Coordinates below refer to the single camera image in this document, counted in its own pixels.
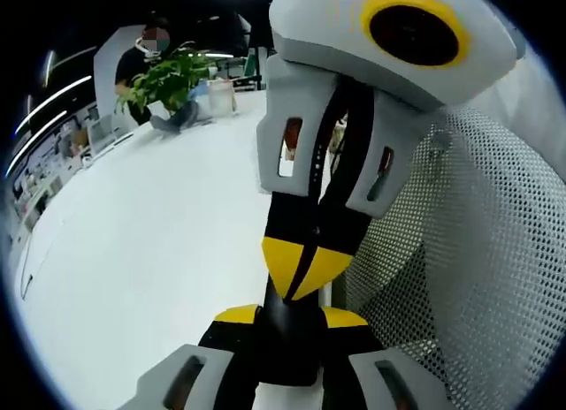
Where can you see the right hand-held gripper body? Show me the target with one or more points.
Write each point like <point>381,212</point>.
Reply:
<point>318,25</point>

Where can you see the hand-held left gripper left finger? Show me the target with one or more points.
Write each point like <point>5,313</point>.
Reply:
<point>221,339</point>

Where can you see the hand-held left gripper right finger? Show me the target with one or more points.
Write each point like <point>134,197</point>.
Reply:
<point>349,339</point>

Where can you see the green panel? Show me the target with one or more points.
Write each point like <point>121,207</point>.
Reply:
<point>253,65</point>

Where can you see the clear plastic container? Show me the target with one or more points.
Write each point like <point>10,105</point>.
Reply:
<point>220,96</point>

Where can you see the blue plastic bag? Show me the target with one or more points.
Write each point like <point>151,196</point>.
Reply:
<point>199,90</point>

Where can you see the person in white shirt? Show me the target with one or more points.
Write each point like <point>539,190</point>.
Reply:
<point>530,92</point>

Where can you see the green potted plant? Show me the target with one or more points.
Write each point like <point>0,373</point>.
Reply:
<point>172,81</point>

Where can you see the black plant pot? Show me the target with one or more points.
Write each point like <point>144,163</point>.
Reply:
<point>177,118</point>

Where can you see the white background counter row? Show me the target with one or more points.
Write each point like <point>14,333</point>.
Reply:
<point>57,162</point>

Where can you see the ceiling light strip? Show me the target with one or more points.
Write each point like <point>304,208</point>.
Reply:
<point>53,104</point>
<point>33,142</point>
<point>49,67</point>

